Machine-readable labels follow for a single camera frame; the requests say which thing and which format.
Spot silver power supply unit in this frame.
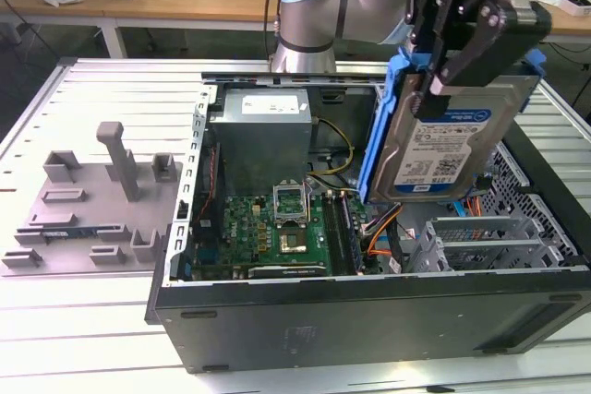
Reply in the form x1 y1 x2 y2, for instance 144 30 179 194
208 88 315 197

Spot grey parts rack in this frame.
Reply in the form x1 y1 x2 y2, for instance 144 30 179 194
0 121 184 278

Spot short blue data cable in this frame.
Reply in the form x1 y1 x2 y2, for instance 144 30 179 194
368 234 393 255

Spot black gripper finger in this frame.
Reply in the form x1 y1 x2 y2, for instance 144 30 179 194
412 0 507 118
404 0 463 86

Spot black RAM slot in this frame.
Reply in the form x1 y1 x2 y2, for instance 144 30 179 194
327 194 350 275
321 194 344 275
332 194 356 275

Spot black PC case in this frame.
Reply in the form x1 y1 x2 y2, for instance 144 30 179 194
144 71 591 375

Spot green motherboard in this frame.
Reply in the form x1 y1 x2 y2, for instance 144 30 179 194
189 191 385 282

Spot CPU socket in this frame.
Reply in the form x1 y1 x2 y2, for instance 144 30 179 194
271 179 309 229

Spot orange red wire bundle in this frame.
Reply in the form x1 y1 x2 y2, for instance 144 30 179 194
367 209 403 259

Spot installed RAM stick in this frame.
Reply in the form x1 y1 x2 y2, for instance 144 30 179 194
340 193 365 274

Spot loose RAM stick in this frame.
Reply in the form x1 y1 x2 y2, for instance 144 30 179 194
42 226 101 239

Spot small white open box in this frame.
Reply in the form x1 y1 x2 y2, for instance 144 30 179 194
556 0 591 17

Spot black cable bundle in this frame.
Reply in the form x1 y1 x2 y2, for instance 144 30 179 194
362 202 404 234

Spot locking lever wire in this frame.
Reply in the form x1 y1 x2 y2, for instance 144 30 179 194
304 180 314 227

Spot yellow black power wires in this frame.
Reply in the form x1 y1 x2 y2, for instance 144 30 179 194
308 116 356 182

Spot black graphics card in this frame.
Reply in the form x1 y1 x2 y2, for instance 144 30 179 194
188 262 328 282

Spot wooden desk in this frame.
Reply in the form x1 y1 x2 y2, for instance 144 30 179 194
0 0 591 61

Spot hard disk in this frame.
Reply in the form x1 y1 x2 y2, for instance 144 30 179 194
357 47 546 206

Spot metal disk bay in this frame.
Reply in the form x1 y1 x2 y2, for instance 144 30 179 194
405 216 578 275

